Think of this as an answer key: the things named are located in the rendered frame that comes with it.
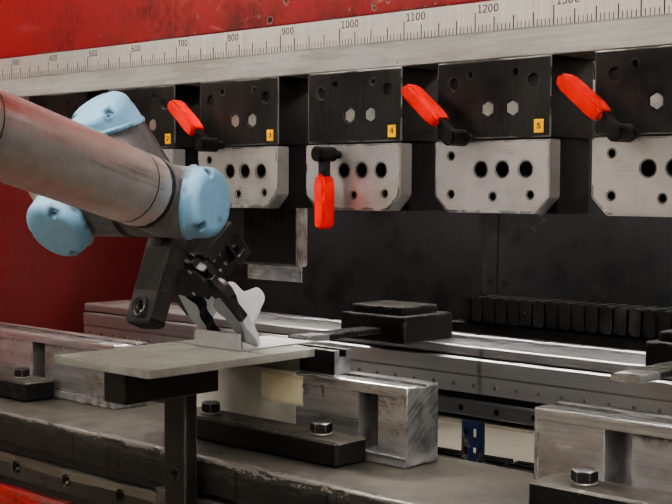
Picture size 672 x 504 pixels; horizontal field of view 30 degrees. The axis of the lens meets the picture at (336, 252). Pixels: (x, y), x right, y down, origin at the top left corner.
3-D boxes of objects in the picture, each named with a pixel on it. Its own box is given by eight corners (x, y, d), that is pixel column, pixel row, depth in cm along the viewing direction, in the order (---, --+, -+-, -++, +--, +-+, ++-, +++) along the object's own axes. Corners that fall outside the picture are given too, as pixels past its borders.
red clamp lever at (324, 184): (309, 229, 147) (310, 146, 147) (333, 228, 150) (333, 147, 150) (320, 229, 146) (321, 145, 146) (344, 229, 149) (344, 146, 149)
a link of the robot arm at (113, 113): (49, 135, 140) (87, 90, 145) (101, 209, 146) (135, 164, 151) (100, 125, 135) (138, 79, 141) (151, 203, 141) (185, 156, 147)
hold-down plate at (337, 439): (170, 433, 166) (170, 411, 166) (201, 427, 170) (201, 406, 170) (336, 468, 146) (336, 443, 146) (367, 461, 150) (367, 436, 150)
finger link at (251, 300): (291, 317, 157) (245, 263, 154) (266, 350, 154) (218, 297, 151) (276, 319, 160) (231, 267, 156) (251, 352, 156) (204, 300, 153)
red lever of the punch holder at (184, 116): (167, 96, 164) (205, 143, 159) (191, 98, 167) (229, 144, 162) (161, 107, 165) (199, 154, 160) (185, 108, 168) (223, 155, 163)
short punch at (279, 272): (242, 278, 167) (242, 207, 166) (253, 278, 168) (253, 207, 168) (296, 282, 160) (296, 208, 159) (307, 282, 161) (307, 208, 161)
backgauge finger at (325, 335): (265, 346, 170) (265, 310, 170) (389, 331, 189) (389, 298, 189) (329, 355, 162) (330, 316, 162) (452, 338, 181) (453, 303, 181)
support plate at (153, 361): (54, 363, 150) (54, 355, 150) (218, 343, 169) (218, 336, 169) (149, 379, 138) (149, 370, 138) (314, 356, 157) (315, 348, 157)
